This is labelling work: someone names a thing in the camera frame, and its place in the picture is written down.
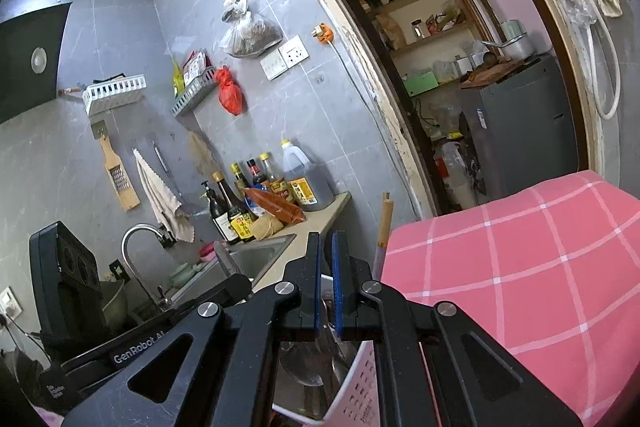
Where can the glass jar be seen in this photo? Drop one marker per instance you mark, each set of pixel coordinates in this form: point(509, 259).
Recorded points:
point(418, 30)

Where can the pink checked tablecloth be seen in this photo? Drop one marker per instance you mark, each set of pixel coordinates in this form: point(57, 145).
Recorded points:
point(525, 282)

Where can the white wall socket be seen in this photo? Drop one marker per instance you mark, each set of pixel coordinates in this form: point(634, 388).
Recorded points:
point(294, 52)

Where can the metal pot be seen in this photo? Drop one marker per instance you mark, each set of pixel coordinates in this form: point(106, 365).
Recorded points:
point(515, 47)

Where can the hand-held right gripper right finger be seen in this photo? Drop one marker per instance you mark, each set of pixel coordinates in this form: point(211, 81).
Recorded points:
point(339, 287)

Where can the snack packets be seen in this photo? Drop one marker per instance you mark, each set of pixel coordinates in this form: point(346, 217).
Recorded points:
point(192, 67)

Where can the grey fridge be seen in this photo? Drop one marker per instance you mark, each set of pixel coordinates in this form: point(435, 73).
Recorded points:
point(520, 137)

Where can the beige kitchen counter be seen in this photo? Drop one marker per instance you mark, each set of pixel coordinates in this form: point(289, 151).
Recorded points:
point(325, 217)

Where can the dark capped sauce bottle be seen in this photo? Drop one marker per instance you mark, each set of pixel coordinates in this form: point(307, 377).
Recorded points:
point(256, 174)

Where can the red soap dish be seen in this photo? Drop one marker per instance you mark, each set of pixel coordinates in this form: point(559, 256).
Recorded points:
point(207, 252)

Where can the black pump bottle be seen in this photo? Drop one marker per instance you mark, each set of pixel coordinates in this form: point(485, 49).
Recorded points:
point(217, 217)

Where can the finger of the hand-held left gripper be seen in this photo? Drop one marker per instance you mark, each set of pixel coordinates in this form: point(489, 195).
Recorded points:
point(225, 289)

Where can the white wall switch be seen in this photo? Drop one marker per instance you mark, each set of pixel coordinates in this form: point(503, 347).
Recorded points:
point(274, 66)

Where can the red plastic bag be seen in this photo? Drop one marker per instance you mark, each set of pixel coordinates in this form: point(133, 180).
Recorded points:
point(229, 94)

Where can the large oil jug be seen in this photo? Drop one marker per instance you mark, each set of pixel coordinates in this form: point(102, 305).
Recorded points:
point(307, 187)

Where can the dark sauce bottle large label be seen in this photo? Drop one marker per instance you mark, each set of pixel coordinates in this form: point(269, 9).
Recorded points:
point(239, 222)

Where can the cream door frame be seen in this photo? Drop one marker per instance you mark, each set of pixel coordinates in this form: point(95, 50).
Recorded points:
point(596, 147)

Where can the wooden grater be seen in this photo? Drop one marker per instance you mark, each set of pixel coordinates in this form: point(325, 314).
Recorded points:
point(120, 177)

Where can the white perforated utensil holder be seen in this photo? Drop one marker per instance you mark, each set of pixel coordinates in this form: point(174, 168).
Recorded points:
point(357, 392)

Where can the grey wall rack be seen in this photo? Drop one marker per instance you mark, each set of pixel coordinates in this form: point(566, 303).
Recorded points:
point(195, 94)

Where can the orange plug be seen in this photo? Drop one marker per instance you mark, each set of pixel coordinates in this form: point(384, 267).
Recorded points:
point(322, 33)

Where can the clear bag of dried goods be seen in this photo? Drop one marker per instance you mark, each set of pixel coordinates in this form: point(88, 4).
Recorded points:
point(250, 34)

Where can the beige hanging towel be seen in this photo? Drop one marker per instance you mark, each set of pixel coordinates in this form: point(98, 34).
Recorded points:
point(162, 202)

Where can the white wall basket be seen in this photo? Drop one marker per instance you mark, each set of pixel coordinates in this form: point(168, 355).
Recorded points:
point(115, 94)

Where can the black range hood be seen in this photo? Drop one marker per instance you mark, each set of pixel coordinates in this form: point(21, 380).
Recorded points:
point(25, 57)

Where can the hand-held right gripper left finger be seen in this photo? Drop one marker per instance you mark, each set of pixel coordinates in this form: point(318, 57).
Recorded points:
point(314, 287)

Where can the green box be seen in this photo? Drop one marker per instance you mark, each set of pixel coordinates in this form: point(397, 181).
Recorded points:
point(421, 84)

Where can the wooden shelf unit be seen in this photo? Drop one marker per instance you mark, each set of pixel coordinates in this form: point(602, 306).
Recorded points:
point(415, 2)

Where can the bags on floor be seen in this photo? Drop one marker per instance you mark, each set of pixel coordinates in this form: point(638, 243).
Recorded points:
point(457, 179)

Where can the wooden cutting board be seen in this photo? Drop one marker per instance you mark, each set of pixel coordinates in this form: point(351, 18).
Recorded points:
point(495, 76)

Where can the orange snack packet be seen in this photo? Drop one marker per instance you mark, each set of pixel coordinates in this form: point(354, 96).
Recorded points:
point(275, 207)

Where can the steel sink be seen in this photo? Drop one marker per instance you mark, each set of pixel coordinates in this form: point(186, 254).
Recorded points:
point(255, 257)

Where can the steel faucet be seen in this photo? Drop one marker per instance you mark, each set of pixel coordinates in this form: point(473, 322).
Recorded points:
point(132, 252)

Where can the yellow capped sauce bottle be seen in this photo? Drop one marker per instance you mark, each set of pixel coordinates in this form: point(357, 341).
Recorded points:
point(239, 179)
point(272, 177)

